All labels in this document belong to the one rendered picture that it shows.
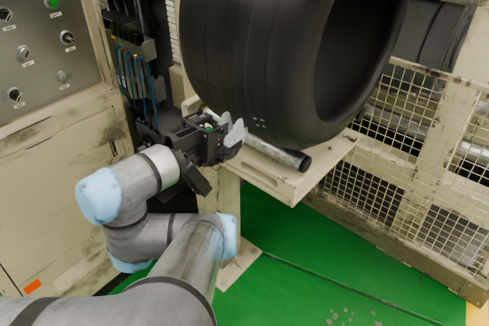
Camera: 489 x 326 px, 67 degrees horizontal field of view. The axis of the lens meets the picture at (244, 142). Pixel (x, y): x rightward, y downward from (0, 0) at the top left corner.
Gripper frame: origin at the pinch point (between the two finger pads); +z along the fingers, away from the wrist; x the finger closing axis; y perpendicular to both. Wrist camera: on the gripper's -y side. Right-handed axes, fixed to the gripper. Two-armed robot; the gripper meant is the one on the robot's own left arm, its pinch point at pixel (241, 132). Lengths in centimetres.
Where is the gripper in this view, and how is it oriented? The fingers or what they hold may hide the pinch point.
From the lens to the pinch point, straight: 79.2
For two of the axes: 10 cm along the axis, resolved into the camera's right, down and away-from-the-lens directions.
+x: -7.6, -4.1, 5.1
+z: 6.5, -3.7, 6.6
